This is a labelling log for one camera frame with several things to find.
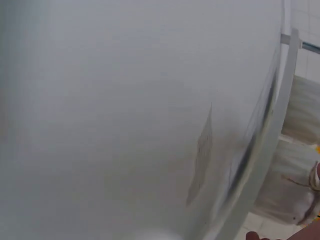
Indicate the person's right hand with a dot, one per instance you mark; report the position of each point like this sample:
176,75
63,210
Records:
306,235

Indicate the person's right fingers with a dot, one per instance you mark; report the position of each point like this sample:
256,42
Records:
253,236

